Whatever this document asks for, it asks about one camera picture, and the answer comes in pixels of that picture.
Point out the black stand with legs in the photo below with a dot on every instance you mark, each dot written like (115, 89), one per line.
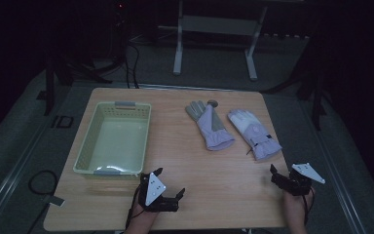
(316, 97)

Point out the dark device with red light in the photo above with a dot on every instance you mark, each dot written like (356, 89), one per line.
(120, 13)

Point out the black rectangular floor bracket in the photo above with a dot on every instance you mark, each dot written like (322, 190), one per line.
(62, 122)

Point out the grey tape piece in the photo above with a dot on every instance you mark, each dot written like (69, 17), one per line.
(57, 201)

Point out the lilac glove with white back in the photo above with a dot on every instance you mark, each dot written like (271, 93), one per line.
(256, 135)

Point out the pale green plastic basket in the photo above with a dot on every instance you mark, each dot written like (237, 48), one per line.
(117, 146)

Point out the person's left hand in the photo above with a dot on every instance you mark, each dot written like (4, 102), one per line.
(142, 216)

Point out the person's right hand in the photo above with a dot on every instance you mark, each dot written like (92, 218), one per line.
(297, 208)

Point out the round grey table grommet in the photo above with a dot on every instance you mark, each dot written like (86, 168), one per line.
(212, 103)

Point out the lilac glove with grey palm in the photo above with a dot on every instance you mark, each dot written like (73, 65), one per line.
(211, 130)

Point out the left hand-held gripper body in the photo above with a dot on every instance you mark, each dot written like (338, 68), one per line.
(155, 190)

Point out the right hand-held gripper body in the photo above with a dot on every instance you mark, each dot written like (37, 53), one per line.
(300, 182)

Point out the black tripod stand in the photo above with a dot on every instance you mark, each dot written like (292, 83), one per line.
(50, 87)

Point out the white metal stand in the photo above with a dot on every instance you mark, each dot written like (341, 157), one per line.
(216, 25)

